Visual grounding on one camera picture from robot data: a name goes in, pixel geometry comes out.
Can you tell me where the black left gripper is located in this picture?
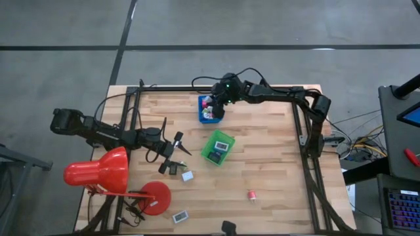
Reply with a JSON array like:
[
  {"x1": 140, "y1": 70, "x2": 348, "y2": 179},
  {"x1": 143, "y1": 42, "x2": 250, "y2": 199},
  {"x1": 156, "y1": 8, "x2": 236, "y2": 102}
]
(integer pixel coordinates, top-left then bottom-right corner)
[{"x1": 157, "y1": 131, "x2": 193, "y2": 175}]

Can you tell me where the green plastic basket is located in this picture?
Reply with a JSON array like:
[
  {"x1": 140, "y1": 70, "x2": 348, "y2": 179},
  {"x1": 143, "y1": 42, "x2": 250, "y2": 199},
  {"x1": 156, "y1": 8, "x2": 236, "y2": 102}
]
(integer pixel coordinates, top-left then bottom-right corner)
[{"x1": 200, "y1": 129, "x2": 236, "y2": 167}]

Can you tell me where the white digital clock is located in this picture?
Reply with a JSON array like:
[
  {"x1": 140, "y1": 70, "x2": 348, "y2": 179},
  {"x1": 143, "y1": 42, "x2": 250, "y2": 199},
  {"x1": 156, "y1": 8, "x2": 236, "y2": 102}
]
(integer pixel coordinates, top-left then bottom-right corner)
[
  {"x1": 214, "y1": 140, "x2": 230, "y2": 153},
  {"x1": 172, "y1": 210, "x2": 190, "y2": 225}
]

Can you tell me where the blue plastic basket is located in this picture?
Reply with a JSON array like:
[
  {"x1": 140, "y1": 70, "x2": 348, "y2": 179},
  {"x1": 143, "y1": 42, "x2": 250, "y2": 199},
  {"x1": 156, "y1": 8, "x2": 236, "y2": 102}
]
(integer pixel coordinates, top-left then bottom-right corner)
[{"x1": 198, "y1": 94, "x2": 224, "y2": 125}]

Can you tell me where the red desk lamp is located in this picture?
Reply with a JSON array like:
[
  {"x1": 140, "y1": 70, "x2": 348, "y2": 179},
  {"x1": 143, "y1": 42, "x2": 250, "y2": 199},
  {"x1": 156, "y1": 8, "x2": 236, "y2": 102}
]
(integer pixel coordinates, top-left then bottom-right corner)
[{"x1": 63, "y1": 146, "x2": 173, "y2": 216}]

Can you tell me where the small black device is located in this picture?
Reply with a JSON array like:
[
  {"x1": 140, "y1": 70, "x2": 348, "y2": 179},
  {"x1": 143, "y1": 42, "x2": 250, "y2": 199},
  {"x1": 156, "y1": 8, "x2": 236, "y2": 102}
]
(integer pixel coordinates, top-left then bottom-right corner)
[{"x1": 221, "y1": 220, "x2": 238, "y2": 236}]

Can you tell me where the grey metal stand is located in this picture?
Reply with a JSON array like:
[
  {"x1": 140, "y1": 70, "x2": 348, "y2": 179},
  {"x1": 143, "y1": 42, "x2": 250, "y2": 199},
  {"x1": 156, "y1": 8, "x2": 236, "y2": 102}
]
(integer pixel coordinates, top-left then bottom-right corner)
[{"x1": 0, "y1": 143, "x2": 53, "y2": 236}]

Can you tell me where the grey side desk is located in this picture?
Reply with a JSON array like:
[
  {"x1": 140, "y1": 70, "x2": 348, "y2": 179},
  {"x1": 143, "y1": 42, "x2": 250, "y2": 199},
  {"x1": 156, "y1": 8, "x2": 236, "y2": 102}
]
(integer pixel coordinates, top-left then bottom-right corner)
[{"x1": 376, "y1": 84, "x2": 420, "y2": 236}]

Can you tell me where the black pole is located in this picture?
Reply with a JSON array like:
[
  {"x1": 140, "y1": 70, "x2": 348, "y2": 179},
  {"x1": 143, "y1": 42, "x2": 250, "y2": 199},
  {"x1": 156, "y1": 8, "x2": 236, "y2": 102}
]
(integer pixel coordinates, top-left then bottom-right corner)
[{"x1": 392, "y1": 73, "x2": 420, "y2": 99}]

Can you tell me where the monitor with blue screen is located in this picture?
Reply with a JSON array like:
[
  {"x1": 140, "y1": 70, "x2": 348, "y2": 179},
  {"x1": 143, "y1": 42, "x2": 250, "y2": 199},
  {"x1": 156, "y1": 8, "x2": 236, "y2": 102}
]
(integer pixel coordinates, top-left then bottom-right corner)
[{"x1": 396, "y1": 101, "x2": 420, "y2": 128}]

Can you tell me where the backlit black keyboard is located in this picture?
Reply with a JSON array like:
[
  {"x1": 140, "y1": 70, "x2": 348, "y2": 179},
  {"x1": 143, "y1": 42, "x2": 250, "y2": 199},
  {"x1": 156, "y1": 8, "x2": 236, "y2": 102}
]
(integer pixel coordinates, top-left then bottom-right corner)
[{"x1": 386, "y1": 188, "x2": 420, "y2": 232}]

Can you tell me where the black cable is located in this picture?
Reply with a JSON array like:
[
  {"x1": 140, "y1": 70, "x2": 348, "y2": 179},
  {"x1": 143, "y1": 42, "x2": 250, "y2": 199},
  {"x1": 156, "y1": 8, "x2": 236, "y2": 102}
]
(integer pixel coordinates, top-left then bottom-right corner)
[
  {"x1": 191, "y1": 67, "x2": 268, "y2": 94},
  {"x1": 93, "y1": 84, "x2": 157, "y2": 121}
]

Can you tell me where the black metal table frame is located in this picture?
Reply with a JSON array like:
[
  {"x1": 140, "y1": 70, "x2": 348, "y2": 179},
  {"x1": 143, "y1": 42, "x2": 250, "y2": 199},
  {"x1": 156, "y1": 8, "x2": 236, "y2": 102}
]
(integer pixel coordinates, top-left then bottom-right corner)
[{"x1": 85, "y1": 84, "x2": 357, "y2": 235}]

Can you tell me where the black lamp cord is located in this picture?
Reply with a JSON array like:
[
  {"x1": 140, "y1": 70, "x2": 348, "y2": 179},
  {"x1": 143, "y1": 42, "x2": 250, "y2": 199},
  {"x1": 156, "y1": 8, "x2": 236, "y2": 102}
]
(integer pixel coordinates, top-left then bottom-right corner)
[{"x1": 121, "y1": 195, "x2": 148, "y2": 228}]

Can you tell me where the red handled tool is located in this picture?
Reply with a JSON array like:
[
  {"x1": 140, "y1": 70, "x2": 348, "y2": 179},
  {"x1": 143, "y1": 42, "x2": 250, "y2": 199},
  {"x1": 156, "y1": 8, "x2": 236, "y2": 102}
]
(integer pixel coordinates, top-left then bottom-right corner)
[{"x1": 403, "y1": 147, "x2": 420, "y2": 168}]

